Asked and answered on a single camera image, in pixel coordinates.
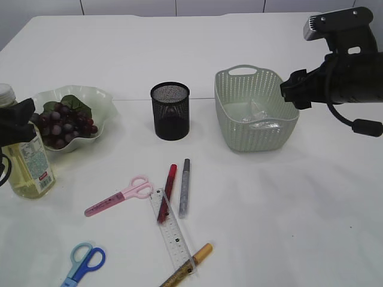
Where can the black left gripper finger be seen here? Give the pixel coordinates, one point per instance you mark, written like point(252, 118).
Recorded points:
point(15, 125)

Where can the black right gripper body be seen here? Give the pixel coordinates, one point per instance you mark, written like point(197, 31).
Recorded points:
point(304, 88)

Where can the purple artificial grape bunch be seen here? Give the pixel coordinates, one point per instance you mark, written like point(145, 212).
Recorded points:
point(63, 121)

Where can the yellow tea drink bottle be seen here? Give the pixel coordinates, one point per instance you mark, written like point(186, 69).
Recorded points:
point(25, 165)

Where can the clear plastic sheet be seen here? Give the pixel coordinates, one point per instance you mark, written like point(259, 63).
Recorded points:
point(257, 116)

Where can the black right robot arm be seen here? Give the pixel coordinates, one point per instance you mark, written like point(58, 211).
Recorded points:
point(353, 78)

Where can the green woven plastic basket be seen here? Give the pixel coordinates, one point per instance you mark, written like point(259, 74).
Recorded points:
point(263, 86)

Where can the pale green wavy plate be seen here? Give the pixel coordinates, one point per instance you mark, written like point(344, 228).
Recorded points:
point(99, 101)

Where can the black mesh pen holder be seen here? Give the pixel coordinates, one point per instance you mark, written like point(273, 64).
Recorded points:
point(170, 105)

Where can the clear plastic ruler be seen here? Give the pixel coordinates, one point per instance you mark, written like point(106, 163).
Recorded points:
point(172, 236)

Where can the red marker pen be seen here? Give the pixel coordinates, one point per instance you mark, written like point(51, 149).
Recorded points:
point(164, 207)

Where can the grey glitter pen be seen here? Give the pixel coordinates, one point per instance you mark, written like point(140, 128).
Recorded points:
point(184, 194)

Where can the gold marker pen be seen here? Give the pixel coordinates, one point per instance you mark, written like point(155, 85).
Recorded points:
point(188, 267)

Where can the pink scissors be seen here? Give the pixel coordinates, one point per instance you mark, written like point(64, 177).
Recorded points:
point(139, 187)

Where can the blue scissors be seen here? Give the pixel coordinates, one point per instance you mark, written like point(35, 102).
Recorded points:
point(81, 267)

